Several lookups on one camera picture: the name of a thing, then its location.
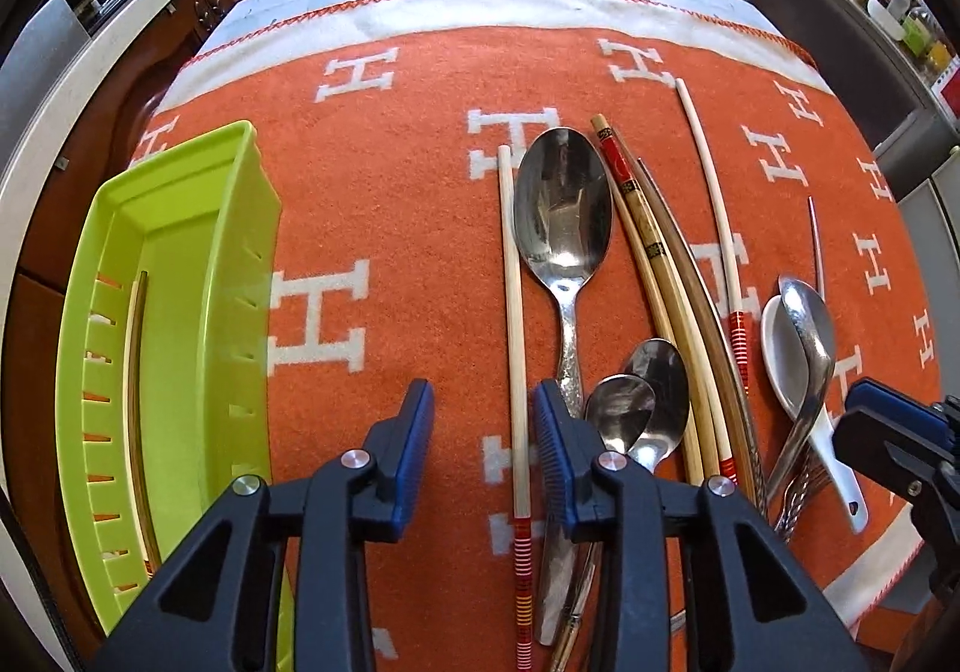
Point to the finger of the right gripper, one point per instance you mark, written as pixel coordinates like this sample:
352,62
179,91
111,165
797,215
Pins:
911,450

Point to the large steel tablespoon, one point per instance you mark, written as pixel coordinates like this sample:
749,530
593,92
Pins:
562,225

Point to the steel drinking straw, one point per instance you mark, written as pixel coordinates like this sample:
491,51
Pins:
819,270

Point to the twisted steel fork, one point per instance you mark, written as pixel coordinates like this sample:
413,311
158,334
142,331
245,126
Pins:
810,479

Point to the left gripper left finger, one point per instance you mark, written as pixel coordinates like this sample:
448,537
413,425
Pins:
215,603

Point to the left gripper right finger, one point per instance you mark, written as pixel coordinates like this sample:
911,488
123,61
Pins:
749,604

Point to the wooden handled steel spoon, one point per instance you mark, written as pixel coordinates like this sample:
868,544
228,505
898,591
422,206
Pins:
660,364

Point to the bamboo chopstick red tip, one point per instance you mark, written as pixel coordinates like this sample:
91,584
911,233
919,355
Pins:
717,451

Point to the dark brown wooden chopstick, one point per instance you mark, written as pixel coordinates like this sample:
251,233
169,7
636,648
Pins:
133,438

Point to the steel dishwasher front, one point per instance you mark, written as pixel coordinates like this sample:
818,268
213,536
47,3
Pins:
888,101

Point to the green plastic utensil tray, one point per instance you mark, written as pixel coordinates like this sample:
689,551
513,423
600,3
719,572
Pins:
201,218

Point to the cream striped chopstick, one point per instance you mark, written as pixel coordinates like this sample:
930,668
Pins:
737,317
518,423

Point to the white ceramic soup spoon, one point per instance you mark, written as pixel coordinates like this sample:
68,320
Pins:
787,370

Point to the small steel teaspoon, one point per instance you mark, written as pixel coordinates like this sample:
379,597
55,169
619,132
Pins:
619,408

